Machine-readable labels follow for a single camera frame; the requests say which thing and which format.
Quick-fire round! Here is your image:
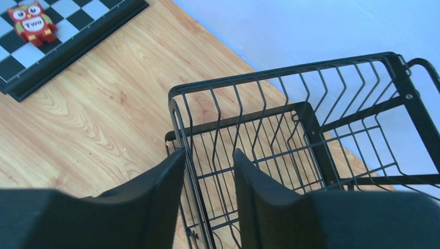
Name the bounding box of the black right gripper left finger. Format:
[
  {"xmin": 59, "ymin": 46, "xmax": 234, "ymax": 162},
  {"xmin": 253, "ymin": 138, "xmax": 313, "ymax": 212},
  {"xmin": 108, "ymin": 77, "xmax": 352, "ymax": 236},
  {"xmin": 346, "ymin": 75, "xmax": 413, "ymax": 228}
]
[{"xmin": 1, "ymin": 148, "xmax": 186, "ymax": 248}]

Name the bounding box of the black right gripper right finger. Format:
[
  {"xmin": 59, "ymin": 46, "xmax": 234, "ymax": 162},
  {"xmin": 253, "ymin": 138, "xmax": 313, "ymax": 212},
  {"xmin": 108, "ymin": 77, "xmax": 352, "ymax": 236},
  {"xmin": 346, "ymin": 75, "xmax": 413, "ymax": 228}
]
[{"xmin": 233, "ymin": 149, "xmax": 439, "ymax": 248}]

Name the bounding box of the black wire dish rack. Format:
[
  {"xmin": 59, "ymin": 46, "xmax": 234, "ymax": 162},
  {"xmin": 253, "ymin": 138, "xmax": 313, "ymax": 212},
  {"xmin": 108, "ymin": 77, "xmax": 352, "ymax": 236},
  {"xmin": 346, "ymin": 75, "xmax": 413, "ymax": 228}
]
[{"xmin": 164, "ymin": 52, "xmax": 439, "ymax": 248}]

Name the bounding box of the red owl toy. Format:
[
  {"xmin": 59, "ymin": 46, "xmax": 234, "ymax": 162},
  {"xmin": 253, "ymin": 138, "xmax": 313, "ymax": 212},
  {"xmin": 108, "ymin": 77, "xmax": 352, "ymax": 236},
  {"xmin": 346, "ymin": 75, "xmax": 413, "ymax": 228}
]
[{"xmin": 7, "ymin": 1, "xmax": 58, "ymax": 47}]

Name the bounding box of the black white chessboard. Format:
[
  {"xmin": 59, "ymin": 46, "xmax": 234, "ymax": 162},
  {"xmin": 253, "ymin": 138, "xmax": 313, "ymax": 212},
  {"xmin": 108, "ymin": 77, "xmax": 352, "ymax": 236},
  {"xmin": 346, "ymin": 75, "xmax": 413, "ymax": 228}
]
[{"xmin": 1, "ymin": 1, "xmax": 149, "ymax": 102}]

